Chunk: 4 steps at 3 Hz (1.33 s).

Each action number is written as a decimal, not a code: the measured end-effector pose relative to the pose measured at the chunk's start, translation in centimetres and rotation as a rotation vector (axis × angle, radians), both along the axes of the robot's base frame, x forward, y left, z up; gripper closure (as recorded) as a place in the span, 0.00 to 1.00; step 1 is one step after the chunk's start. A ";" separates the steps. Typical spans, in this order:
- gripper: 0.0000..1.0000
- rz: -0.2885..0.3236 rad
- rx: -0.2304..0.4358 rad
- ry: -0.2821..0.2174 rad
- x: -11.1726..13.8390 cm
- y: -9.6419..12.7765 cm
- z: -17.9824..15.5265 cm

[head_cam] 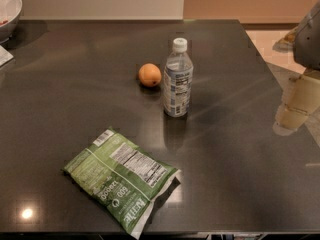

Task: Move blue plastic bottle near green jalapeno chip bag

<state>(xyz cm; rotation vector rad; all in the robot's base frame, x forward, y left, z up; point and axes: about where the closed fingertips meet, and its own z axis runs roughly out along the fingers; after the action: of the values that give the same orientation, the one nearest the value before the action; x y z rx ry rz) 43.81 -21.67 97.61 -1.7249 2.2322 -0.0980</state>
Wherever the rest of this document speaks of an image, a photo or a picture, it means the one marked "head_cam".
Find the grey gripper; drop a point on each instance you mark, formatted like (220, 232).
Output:
(309, 40)

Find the blue label plastic water bottle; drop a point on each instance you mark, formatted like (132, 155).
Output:
(177, 79)

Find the green jalapeno chip bag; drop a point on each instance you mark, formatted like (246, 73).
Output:
(122, 177)

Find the orange fruit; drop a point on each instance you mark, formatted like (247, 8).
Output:
(149, 75)

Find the white bowl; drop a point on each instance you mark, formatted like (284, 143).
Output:
(10, 11)

